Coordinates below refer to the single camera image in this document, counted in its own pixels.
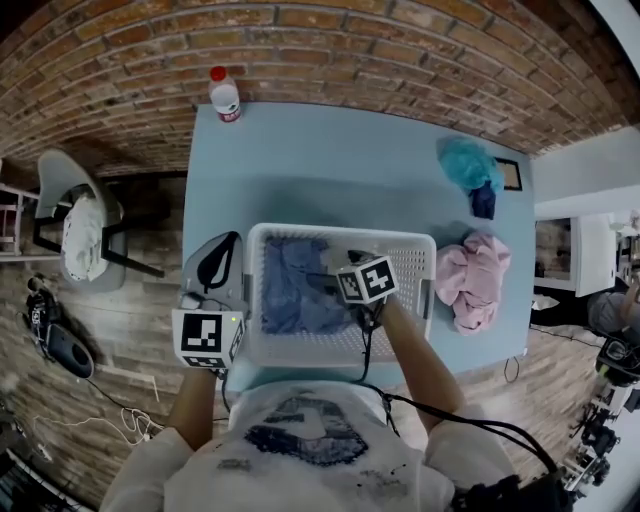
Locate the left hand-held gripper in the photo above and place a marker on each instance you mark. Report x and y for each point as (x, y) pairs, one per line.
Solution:
(205, 337)

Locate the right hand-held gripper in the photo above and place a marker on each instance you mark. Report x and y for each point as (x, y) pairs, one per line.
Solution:
(367, 280)

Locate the purple clothes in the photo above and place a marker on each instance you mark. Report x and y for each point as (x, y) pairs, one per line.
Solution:
(290, 290)

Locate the white plastic laundry basket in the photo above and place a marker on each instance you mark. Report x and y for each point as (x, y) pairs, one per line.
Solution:
(300, 350)

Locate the pink garment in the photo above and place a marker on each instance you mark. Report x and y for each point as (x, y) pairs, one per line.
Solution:
(475, 280)

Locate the person's right forearm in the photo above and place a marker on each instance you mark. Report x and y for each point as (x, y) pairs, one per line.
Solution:
(425, 370)

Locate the person's left forearm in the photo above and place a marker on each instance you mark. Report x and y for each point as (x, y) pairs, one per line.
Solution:
(197, 410)

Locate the dark blue cloth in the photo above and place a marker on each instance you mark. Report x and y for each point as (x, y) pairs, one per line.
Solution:
(484, 202)

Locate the black oval floor device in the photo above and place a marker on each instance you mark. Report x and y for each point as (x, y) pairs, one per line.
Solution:
(72, 352)

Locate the teal fluffy cloth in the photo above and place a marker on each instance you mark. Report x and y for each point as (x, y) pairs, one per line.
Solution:
(470, 162)

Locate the black gadget with marker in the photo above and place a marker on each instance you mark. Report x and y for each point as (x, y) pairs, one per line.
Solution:
(42, 310)

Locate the red-capped plastic water bottle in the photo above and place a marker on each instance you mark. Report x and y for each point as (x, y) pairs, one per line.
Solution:
(225, 97)

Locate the grey shell chair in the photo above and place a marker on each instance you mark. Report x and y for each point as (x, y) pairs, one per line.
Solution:
(57, 175)

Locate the white shelf rack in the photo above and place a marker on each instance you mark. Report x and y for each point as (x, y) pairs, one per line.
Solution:
(12, 220)

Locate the person's white printed t-shirt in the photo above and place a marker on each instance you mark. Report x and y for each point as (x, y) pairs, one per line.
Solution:
(300, 480)

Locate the white side table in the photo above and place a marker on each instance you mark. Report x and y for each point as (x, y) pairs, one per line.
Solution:
(595, 255)

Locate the black waist pack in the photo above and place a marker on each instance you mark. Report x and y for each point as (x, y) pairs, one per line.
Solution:
(515, 495)

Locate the black picture frame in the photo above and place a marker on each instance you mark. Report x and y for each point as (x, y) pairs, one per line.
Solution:
(512, 175)

